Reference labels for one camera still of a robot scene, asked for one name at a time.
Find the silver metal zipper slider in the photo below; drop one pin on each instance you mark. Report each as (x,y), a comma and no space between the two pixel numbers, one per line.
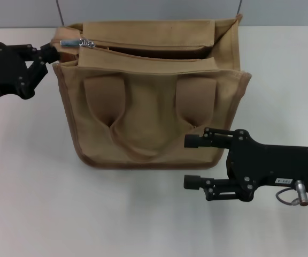
(84,42)

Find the khaki canvas food bag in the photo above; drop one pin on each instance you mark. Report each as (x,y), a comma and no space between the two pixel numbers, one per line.
(154,107)

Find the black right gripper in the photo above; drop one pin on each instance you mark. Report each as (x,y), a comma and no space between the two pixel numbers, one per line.
(271,166)

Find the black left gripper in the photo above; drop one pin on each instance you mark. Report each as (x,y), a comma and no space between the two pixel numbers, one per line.
(1,75)

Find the white label sticker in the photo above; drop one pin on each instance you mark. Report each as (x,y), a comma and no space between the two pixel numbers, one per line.
(283,181)

